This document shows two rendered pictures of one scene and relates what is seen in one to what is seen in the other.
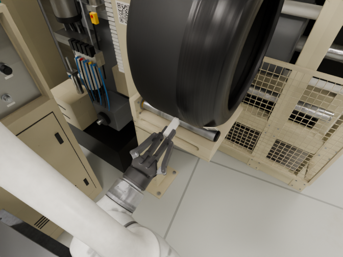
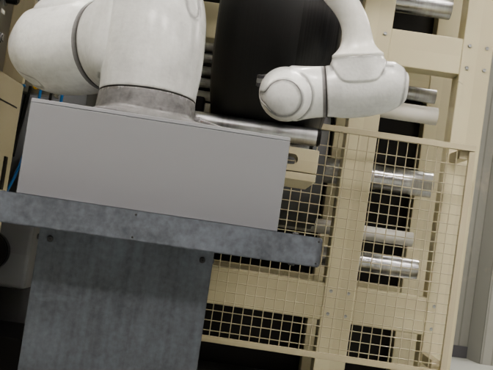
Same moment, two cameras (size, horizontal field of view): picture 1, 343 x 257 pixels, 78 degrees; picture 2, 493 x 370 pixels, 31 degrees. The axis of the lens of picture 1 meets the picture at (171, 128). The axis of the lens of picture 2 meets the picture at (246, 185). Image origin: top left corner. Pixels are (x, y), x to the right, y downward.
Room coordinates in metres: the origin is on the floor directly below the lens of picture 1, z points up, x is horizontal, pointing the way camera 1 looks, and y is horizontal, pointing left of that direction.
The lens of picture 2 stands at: (-1.26, 1.17, 0.64)
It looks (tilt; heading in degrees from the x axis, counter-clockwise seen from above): 3 degrees up; 327
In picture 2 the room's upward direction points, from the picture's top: 8 degrees clockwise
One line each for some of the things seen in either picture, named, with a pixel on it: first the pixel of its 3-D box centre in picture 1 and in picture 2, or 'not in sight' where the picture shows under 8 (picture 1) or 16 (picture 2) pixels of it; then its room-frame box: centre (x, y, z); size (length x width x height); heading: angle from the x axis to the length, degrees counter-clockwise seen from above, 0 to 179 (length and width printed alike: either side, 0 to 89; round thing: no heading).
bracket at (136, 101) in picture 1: (161, 85); not in sight; (0.81, 0.05, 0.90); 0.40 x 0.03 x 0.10; 146
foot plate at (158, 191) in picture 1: (155, 176); not in sight; (0.84, 0.12, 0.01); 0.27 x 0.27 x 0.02; 56
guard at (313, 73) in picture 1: (254, 116); (312, 238); (0.86, -0.47, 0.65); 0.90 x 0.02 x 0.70; 56
